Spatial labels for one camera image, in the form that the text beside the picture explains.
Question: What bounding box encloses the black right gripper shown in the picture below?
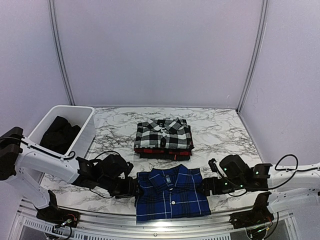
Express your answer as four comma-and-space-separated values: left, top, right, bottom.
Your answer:
196, 177, 245, 197

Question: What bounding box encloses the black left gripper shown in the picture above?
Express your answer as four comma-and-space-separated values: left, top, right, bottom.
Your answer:
98, 176, 145, 199

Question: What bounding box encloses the blue plaid long sleeve shirt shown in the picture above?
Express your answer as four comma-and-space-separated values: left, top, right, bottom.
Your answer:
135, 164, 211, 222

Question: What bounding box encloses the red black shirt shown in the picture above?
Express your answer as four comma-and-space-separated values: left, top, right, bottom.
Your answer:
133, 124, 195, 162

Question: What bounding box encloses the black white checked shirt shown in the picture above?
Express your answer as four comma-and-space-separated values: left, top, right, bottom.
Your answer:
133, 117, 194, 150

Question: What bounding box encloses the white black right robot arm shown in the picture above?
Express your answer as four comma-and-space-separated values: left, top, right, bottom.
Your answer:
197, 155, 320, 229

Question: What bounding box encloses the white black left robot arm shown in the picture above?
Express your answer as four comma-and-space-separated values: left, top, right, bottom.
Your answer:
0, 127, 143, 225

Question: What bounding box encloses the white plastic bin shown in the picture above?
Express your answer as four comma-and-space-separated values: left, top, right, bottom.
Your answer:
28, 105, 96, 158

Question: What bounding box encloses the black garment in bin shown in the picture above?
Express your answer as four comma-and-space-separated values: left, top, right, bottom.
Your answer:
39, 116, 81, 155

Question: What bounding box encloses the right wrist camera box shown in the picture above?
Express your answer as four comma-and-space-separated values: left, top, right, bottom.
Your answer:
208, 154, 252, 182

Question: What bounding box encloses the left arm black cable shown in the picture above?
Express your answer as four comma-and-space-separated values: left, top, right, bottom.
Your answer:
59, 149, 121, 163

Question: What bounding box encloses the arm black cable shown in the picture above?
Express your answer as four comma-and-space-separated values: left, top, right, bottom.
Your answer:
59, 149, 121, 163
274, 153, 300, 173

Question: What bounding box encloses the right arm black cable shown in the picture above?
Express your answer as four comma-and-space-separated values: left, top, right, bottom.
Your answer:
274, 153, 300, 173

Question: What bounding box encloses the aluminium front rail frame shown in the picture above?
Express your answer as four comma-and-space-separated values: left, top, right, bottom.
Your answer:
8, 198, 302, 240

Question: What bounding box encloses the right aluminium wall post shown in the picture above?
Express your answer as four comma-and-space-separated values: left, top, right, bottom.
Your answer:
236, 0, 270, 115

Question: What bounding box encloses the aluminium wall post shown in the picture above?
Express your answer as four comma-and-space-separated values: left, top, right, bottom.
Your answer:
236, 0, 270, 115
47, 0, 76, 106

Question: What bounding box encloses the left aluminium wall post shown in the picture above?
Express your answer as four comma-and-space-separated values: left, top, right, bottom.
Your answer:
47, 0, 76, 106

